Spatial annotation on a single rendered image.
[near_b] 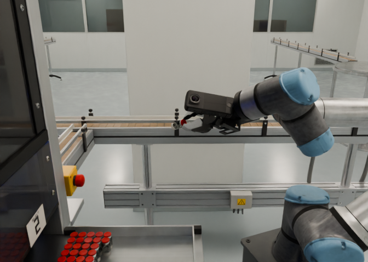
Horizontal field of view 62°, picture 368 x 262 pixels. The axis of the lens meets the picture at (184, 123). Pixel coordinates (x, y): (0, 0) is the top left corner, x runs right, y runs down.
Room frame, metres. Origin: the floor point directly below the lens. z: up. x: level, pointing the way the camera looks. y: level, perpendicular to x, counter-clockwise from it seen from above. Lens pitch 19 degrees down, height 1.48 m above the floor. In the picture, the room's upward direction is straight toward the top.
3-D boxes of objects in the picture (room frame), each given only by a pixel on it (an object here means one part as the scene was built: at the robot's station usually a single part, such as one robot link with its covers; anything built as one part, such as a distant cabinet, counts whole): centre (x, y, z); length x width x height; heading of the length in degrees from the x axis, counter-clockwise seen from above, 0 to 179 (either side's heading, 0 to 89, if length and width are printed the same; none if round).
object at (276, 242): (0.76, -0.35, 0.84); 0.15 x 0.15 x 0.10
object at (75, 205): (0.87, 0.42, 0.87); 0.14 x 0.13 x 0.02; 91
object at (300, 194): (0.75, -0.35, 0.96); 0.13 x 0.12 x 0.14; 1
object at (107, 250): (0.66, 0.21, 0.90); 0.02 x 0.02 x 0.05
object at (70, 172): (0.85, 0.38, 1.00); 0.08 x 0.07 x 0.07; 91
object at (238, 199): (1.50, -0.32, 0.50); 0.12 x 0.05 x 0.09; 91
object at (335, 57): (5.87, -2.18, 0.92); 3.60 x 0.15 x 0.16; 1
